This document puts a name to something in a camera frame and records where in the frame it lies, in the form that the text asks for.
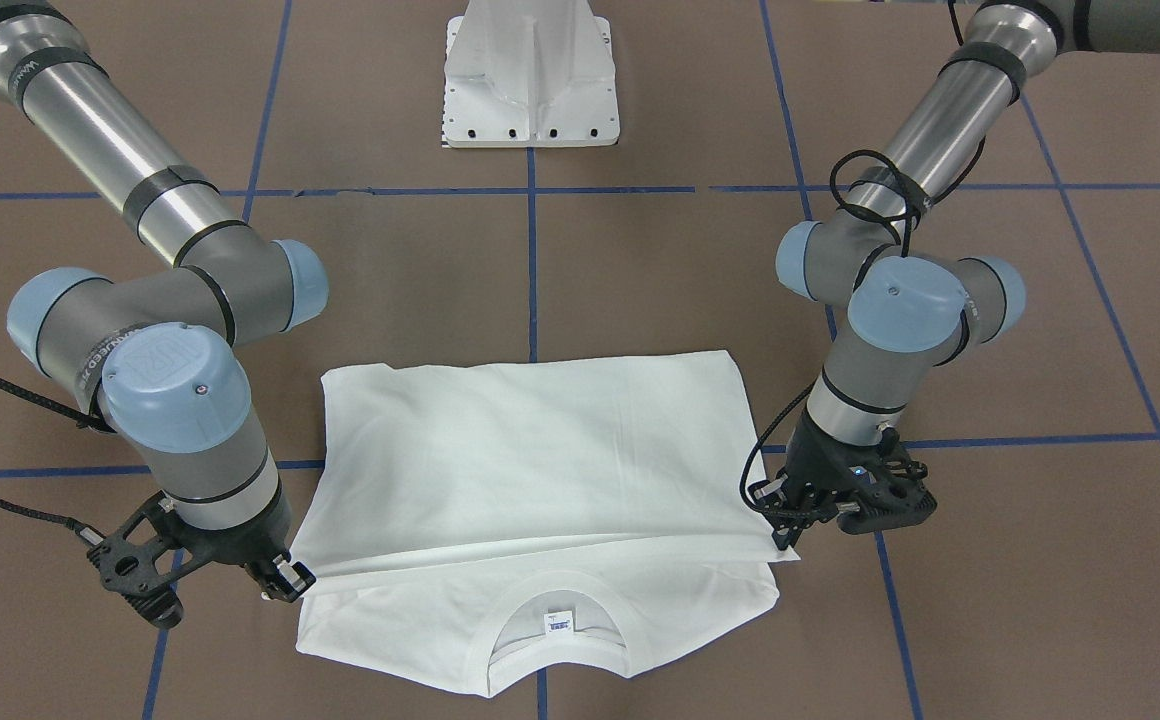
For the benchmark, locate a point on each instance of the white printed t-shirt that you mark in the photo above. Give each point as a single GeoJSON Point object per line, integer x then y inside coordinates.
{"type": "Point", "coordinates": [473, 525]}

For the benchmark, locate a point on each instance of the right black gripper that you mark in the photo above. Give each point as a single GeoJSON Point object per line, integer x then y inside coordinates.
{"type": "Point", "coordinates": [236, 543]}

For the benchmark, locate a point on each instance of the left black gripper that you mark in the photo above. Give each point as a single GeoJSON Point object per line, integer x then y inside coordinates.
{"type": "Point", "coordinates": [814, 458]}

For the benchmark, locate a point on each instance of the white camera stand post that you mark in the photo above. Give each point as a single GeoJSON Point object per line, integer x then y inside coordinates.
{"type": "Point", "coordinates": [529, 75]}

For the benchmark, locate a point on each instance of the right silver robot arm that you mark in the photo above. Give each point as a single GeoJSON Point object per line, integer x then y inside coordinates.
{"type": "Point", "coordinates": [152, 360]}

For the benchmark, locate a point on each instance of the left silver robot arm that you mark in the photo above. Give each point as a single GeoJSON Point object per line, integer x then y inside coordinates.
{"type": "Point", "coordinates": [904, 310]}

